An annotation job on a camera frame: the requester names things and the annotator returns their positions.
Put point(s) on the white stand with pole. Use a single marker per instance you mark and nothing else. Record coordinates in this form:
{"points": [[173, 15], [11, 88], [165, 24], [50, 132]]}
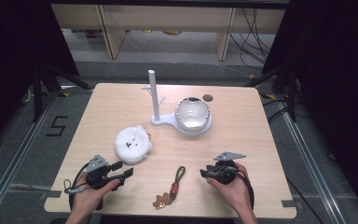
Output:
{"points": [[154, 93]]}

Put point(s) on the black metal stand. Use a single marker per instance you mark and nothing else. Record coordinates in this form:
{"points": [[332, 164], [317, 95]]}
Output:
{"points": [[290, 93], [38, 93]]}

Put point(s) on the white fluffy pouch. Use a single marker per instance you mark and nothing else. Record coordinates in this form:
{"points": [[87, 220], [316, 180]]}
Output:
{"points": [[133, 144]]}

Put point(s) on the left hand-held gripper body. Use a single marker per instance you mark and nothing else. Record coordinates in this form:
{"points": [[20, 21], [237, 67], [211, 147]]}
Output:
{"points": [[97, 178]]}

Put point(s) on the person's left hand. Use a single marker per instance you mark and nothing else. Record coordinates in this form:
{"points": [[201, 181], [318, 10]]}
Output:
{"points": [[87, 197]]}

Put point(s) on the dark round table hole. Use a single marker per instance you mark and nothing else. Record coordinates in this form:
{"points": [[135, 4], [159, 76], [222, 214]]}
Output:
{"points": [[208, 98]]}

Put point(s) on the aluminium floor rail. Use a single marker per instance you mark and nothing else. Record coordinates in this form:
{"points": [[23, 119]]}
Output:
{"points": [[15, 158], [313, 168]]}

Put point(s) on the shiny silver bowl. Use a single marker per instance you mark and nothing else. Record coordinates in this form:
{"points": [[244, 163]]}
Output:
{"points": [[192, 113]]}

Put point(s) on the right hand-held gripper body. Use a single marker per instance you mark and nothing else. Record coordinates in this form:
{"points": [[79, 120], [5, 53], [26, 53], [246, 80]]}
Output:
{"points": [[225, 172]]}

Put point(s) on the person's right hand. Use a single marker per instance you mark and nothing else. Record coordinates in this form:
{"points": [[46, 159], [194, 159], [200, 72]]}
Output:
{"points": [[234, 194]]}

